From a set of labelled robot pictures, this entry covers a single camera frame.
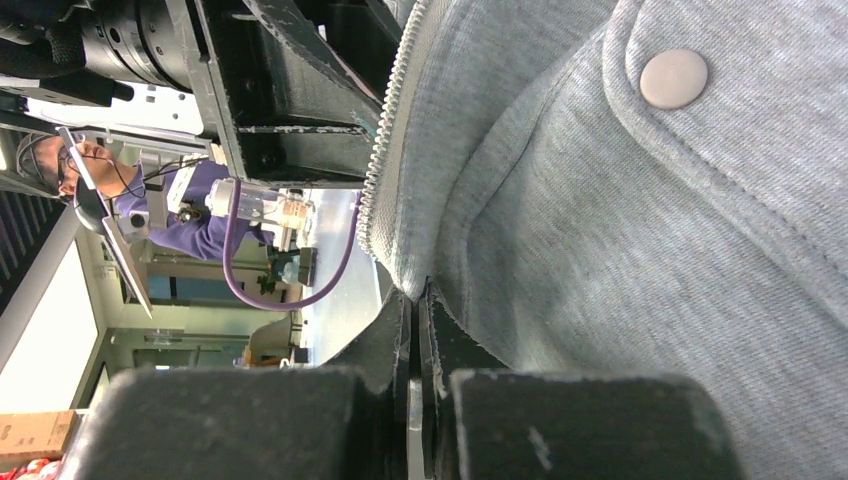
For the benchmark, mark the person in purple shirt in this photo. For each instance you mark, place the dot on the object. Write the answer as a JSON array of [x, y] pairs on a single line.
[[45, 159]]

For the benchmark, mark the grey zip-up jacket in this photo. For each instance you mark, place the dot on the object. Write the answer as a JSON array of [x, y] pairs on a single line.
[[633, 185]]

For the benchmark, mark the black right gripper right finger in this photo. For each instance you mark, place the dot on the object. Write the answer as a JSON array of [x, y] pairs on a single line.
[[482, 420]]

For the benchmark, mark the cardboard box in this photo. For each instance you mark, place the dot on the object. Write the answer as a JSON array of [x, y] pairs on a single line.
[[30, 436]]

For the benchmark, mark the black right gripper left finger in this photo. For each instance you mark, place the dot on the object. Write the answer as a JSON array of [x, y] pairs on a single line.
[[345, 419]]

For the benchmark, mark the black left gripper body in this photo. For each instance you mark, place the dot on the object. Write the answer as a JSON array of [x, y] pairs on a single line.
[[218, 41]]

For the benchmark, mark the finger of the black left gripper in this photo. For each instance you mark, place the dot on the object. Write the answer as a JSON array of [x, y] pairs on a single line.
[[316, 54], [281, 147]]

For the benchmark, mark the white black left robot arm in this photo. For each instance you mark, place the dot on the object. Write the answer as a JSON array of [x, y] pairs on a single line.
[[89, 54]]

